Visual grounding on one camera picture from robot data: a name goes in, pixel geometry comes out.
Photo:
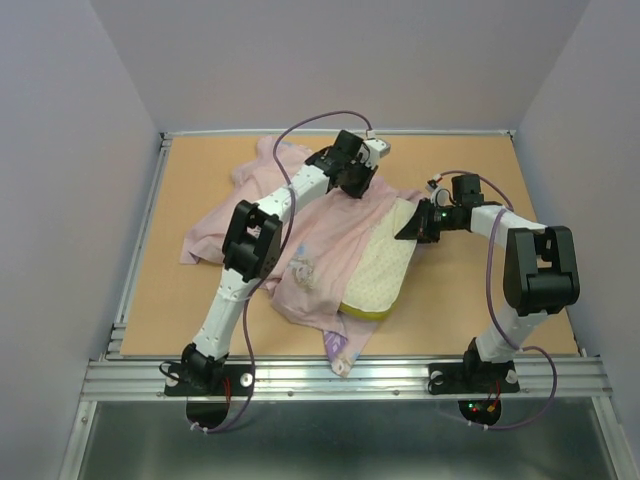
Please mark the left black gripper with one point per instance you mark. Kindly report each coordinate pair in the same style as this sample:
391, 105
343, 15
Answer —
360, 191

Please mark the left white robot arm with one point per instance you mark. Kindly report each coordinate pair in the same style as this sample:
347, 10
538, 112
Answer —
257, 235

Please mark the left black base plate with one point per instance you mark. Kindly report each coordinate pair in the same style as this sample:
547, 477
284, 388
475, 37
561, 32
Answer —
235, 380

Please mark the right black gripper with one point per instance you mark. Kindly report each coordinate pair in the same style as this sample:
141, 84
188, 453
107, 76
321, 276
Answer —
417, 227

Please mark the pink cartoon pillowcase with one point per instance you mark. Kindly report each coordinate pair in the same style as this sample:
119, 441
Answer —
326, 242

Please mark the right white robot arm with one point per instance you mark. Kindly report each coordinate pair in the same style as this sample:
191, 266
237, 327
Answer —
540, 278

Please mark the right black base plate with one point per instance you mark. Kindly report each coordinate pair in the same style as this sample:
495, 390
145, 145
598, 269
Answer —
454, 378

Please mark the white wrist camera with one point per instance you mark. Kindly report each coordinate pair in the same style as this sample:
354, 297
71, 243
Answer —
373, 149
439, 195

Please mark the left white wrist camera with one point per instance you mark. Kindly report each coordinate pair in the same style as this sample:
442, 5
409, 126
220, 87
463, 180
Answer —
373, 149

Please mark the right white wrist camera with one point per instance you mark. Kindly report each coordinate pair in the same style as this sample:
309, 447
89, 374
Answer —
439, 195

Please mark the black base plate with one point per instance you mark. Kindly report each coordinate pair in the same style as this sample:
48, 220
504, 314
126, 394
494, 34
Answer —
235, 380
454, 378

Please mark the cream yellow pillow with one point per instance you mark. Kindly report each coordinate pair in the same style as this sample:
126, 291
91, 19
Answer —
376, 282

